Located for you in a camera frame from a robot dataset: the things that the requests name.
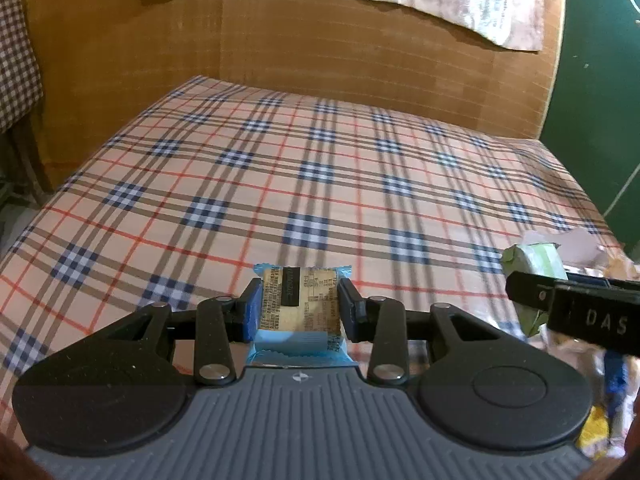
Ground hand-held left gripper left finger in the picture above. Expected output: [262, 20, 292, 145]
[100, 279, 262, 387]

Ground light green snack packet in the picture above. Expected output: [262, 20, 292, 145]
[501, 241, 568, 341]

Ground yellow snack packet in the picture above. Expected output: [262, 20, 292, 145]
[575, 405, 612, 461]

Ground checked cloth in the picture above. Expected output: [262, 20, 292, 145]
[0, 0, 43, 131]

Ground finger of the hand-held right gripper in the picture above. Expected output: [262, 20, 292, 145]
[505, 270, 555, 312]

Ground light blue snack packet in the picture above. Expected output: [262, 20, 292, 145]
[245, 262, 361, 368]

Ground plaid tablecloth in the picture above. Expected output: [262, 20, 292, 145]
[0, 75, 626, 441]

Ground green cabinet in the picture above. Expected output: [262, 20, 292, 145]
[540, 0, 640, 251]

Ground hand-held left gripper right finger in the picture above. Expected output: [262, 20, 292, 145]
[338, 279, 503, 387]

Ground brown cardboard panel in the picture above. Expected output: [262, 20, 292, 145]
[20, 0, 568, 191]

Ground dark blue snack packet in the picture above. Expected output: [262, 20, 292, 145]
[604, 350, 629, 423]

